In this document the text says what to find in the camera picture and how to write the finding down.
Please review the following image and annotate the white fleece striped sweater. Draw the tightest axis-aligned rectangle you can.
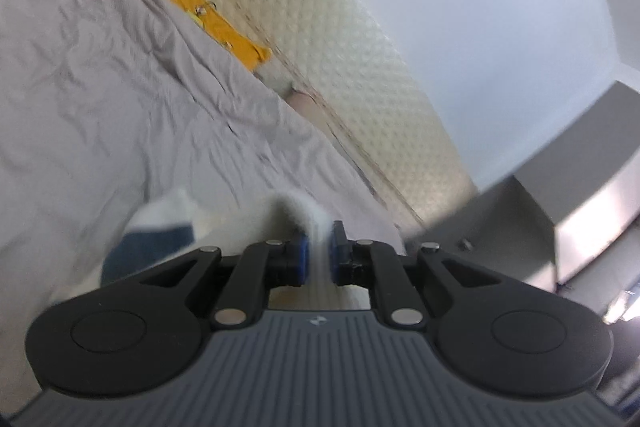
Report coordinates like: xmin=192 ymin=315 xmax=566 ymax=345
xmin=49 ymin=188 xmax=374 ymax=313

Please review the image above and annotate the grey wardrobe cabinet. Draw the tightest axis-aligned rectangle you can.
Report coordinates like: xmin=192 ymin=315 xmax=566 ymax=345
xmin=407 ymin=82 xmax=639 ymax=291

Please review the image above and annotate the cream quilted mattress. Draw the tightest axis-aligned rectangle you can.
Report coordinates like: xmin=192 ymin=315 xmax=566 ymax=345
xmin=210 ymin=0 xmax=476 ymax=234

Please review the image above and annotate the grey bed sheet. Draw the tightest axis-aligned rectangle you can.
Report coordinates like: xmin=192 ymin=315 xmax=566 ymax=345
xmin=1 ymin=0 xmax=402 ymax=415

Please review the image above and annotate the yellow cloth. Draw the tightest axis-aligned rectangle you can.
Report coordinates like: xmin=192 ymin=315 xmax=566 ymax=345
xmin=170 ymin=0 xmax=272 ymax=72

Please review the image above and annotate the wall socket with charger cable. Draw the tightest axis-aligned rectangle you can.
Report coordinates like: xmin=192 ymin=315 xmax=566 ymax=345
xmin=458 ymin=239 xmax=475 ymax=251

